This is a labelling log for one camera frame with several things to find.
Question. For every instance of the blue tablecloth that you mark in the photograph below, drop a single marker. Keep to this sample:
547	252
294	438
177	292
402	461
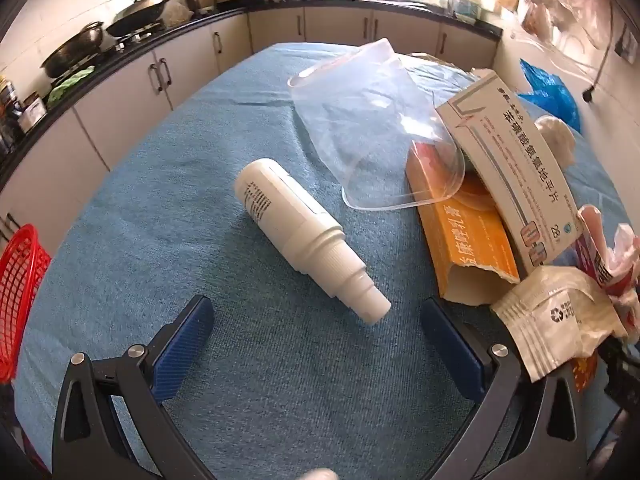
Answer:
200	185

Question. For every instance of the green cloth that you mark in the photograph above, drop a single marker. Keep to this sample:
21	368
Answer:
70	82

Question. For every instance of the teal box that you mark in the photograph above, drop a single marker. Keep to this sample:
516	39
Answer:
465	5

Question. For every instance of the white sock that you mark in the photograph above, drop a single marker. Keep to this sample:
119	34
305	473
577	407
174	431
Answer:
555	135

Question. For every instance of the red white wrapper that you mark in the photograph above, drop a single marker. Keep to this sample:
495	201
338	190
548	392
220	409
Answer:
600	255

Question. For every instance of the clear plastic cup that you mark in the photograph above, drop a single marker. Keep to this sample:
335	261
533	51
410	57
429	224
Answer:
350	110

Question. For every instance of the orange cardboard box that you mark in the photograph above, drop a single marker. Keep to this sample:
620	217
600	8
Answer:
470	240

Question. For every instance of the dark round wok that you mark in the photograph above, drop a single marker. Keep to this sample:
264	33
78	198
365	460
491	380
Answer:
75	50

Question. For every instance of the black kitchen countertop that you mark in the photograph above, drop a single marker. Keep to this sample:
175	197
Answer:
340	3

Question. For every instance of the white spray bottle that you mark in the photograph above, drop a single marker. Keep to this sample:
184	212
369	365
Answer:
285	210

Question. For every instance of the wall power socket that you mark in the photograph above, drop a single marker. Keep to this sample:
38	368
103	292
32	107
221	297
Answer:
629	45

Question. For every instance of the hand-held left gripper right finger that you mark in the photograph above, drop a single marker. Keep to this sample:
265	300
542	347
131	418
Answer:
452	355

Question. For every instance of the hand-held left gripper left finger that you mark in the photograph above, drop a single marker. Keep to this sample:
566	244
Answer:
182	350

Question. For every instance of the blue plastic bag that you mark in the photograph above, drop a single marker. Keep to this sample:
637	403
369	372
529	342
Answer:
545	90

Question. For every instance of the white grey medicine box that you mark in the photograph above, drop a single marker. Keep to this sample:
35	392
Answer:
515	160

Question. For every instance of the white crumpled packet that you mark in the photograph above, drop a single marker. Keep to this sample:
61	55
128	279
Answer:
545	320

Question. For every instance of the grey kitchen base cabinets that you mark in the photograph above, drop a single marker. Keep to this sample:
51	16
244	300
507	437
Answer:
125	110

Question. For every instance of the gas stove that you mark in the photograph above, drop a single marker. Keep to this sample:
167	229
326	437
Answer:
132	35

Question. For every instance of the white condiment box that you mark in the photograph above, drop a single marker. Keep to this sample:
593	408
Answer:
34	111

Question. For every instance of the red mesh basket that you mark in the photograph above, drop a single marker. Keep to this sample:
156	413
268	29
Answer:
20	280

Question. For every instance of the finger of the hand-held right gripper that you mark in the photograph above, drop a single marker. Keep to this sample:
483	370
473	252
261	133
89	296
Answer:
622	375

